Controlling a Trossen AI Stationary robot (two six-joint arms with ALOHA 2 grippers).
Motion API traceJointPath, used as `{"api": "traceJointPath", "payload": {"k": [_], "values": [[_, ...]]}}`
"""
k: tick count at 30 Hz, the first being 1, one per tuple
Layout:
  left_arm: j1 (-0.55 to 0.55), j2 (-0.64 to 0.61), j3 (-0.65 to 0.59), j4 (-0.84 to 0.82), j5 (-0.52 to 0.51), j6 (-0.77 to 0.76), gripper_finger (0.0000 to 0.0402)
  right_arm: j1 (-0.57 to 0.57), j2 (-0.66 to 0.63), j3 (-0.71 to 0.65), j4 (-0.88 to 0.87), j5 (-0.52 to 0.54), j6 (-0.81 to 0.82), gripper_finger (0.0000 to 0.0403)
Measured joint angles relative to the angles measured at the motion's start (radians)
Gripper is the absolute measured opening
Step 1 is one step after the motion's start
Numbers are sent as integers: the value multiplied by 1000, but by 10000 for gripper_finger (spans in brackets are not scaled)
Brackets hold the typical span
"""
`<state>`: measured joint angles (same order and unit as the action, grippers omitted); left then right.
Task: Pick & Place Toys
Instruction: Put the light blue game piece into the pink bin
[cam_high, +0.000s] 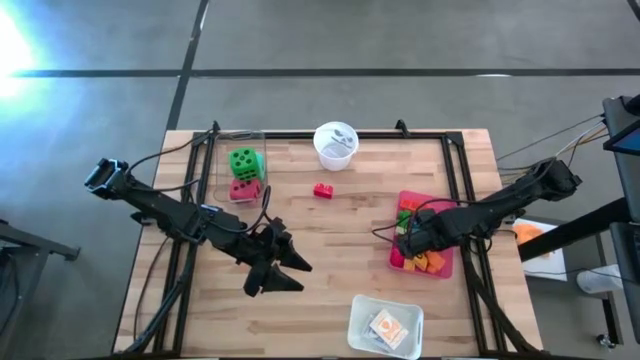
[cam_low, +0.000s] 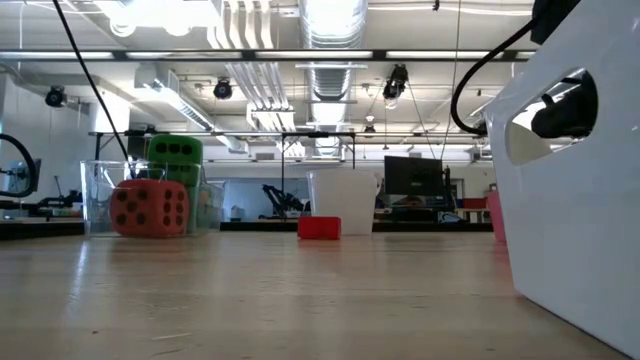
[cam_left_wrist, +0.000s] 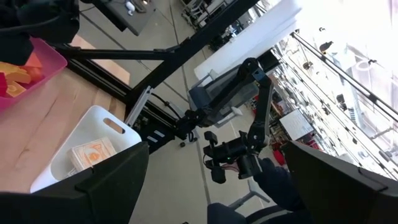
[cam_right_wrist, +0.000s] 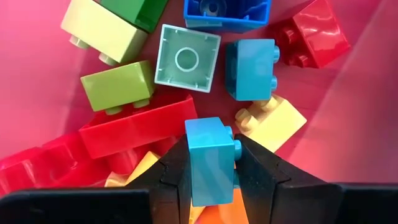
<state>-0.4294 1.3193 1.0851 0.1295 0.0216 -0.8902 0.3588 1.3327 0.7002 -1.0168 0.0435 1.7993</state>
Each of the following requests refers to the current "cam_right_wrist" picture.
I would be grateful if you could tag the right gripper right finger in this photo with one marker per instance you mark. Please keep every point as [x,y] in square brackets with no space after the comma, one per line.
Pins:
[295,202]

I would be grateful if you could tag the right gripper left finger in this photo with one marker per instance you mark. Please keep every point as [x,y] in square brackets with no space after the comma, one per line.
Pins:
[140,202]

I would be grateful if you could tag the orange toy brick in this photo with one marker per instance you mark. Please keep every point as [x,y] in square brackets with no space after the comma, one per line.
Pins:
[224,211]

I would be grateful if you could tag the red two-stud brick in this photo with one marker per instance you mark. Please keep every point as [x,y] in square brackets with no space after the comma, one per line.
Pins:
[46,168]
[140,127]
[320,31]

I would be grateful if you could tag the small yellow brick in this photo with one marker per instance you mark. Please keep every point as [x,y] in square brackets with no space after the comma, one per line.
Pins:
[273,124]

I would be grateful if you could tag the teal two-stud brick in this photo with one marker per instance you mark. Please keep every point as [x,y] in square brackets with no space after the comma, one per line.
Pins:
[211,161]

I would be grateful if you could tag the small green square brick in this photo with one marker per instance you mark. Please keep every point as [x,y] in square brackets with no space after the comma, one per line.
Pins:
[118,87]

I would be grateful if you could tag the small teal brick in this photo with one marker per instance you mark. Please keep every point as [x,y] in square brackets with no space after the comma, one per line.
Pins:
[248,70]

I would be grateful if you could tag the pink plastic tray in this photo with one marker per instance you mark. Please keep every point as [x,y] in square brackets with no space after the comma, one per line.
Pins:
[37,93]

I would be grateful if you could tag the mint toy brick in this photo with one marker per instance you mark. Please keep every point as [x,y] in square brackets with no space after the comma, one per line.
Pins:
[186,59]

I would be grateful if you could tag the light green square brick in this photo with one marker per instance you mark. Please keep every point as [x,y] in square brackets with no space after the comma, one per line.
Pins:
[105,34]

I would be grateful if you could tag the green two-stud brick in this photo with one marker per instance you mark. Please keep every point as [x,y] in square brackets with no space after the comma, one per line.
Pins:
[136,12]

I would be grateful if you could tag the blue toy brick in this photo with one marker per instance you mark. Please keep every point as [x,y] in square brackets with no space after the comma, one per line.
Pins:
[227,18]

